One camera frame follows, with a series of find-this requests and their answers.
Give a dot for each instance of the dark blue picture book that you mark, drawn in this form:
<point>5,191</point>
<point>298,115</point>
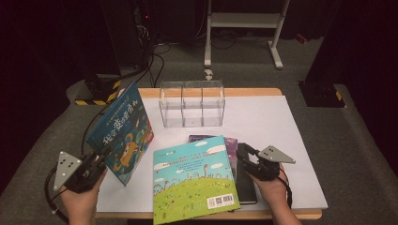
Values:
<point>125,134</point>

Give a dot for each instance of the light blue green picture book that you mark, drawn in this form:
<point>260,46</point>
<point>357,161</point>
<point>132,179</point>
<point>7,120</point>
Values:
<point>191,184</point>

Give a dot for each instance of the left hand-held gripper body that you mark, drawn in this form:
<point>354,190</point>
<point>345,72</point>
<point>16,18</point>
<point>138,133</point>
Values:
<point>73,173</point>

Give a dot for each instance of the person's left hand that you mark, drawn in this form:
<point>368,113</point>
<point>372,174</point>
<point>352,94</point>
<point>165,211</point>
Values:
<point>83,201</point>

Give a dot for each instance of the person's right hand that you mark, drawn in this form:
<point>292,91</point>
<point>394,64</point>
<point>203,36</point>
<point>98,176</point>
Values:
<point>272,190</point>

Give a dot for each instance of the clear acrylic book rack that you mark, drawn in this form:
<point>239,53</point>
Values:
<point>191,104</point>

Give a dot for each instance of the white frame desk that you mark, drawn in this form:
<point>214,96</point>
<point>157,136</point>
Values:
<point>244,20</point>

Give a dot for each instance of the small white floor object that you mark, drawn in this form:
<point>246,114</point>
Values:
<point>208,74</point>

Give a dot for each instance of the purple science fiction magazine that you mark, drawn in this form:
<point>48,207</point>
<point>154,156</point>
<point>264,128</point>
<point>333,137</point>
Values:
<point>232,150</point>

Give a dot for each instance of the small red object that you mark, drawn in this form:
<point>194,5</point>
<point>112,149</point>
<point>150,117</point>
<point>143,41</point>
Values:
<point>301,38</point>

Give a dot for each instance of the black yellow striped stand base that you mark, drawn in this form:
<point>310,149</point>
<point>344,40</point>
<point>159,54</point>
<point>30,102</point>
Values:
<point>322,95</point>
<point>100,92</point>

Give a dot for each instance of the black notebook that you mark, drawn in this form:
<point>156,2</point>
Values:
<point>245,187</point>

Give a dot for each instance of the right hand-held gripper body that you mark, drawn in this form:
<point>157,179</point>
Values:
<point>269,164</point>

